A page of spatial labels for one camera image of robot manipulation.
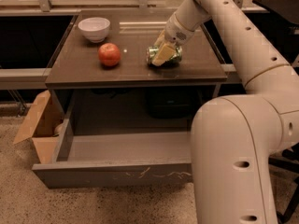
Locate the green soda can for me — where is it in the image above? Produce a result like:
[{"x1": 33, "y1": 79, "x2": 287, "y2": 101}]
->
[{"x1": 146, "y1": 46, "x2": 182, "y2": 66}]

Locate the red apple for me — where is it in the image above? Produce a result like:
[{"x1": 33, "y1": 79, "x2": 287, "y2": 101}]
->
[{"x1": 98, "y1": 43, "x2": 121, "y2": 67}]

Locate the brown cardboard box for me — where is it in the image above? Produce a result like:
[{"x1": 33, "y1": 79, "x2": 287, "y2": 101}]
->
[{"x1": 13, "y1": 91, "x2": 64, "y2": 164}]

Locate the black office chair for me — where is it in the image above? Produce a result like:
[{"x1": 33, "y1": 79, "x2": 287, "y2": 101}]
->
[{"x1": 269, "y1": 145, "x2": 299, "y2": 224}]

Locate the grey drawer cabinet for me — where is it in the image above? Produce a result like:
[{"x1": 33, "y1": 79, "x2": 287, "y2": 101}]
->
[{"x1": 45, "y1": 7, "x2": 228, "y2": 135}]

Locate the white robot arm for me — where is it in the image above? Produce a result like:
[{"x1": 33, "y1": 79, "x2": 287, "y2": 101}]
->
[{"x1": 152, "y1": 0, "x2": 299, "y2": 224}]

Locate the open grey top drawer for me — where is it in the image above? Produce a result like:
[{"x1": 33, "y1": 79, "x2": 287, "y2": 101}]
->
[{"x1": 32, "y1": 88, "x2": 194, "y2": 189}]

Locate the white ceramic bowl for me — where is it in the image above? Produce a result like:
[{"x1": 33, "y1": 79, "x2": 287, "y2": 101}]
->
[{"x1": 78, "y1": 17, "x2": 110, "y2": 43}]

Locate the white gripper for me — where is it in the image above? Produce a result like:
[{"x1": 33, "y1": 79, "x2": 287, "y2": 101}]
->
[{"x1": 151, "y1": 12, "x2": 196, "y2": 66}]

